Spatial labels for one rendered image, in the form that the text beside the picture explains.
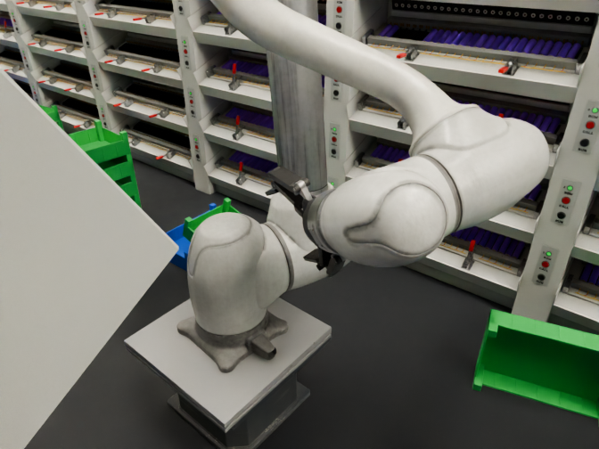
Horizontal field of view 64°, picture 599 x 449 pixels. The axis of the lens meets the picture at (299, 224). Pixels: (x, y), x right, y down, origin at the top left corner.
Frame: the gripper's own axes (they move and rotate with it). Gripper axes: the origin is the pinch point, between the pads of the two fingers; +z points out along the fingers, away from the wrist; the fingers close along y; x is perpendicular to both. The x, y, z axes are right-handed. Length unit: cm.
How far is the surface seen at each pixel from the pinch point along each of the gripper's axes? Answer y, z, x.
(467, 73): -5, 22, 65
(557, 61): 2, 7, 77
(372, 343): 47, 40, 12
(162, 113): -52, 137, 10
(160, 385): 23, 44, -40
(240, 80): -43, 98, 36
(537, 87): 5, 10, 71
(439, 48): -14, 29, 67
